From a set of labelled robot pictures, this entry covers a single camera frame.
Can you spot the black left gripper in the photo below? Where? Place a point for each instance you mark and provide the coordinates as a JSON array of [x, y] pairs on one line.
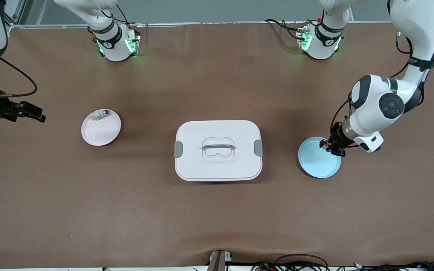
[[338, 137]]

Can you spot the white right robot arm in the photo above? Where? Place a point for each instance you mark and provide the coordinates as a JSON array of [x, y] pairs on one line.
[[113, 45]]

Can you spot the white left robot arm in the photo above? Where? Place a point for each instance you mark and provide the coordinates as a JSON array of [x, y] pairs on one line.
[[375, 113]]

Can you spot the white lidded storage box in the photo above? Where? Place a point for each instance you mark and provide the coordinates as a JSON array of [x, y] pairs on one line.
[[217, 169]]

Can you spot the light blue round plate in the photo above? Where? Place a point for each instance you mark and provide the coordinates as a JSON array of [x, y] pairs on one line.
[[315, 165]]

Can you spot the pale pink round plate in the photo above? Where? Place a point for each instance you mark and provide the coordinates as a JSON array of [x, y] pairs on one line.
[[100, 135]]

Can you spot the brown table cover sheet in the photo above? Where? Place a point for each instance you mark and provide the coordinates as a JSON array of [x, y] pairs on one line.
[[217, 218]]

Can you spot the green and silver push-button switch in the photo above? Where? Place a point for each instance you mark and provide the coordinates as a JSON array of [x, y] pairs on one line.
[[104, 113]]

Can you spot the aluminium frame post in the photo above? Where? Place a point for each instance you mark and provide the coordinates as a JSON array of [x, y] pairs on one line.
[[20, 9]]

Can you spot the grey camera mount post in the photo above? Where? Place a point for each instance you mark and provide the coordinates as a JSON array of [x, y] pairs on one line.
[[219, 261]]

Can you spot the silver table edge rail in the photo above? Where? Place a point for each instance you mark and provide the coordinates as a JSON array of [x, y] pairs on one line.
[[220, 23]]

